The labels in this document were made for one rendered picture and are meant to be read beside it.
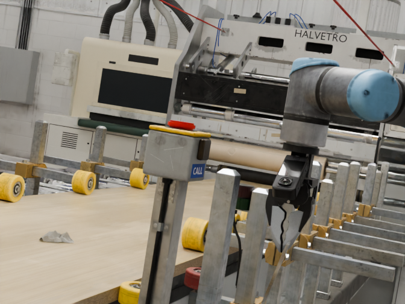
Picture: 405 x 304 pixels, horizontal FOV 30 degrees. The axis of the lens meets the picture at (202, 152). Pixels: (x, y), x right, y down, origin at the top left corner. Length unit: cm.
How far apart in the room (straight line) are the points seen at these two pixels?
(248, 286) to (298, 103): 40
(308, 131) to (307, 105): 5
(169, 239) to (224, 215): 26
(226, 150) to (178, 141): 323
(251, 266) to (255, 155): 267
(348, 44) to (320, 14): 630
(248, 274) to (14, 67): 1034
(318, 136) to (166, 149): 47
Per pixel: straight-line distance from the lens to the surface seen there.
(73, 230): 196
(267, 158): 420
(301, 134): 144
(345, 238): 233
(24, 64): 1169
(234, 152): 426
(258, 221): 156
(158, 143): 106
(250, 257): 157
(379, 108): 137
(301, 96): 145
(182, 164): 104
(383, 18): 837
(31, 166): 276
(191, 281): 164
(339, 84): 139
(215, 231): 133
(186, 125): 106
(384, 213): 332
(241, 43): 458
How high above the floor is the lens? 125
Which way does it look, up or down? 3 degrees down
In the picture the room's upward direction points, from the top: 9 degrees clockwise
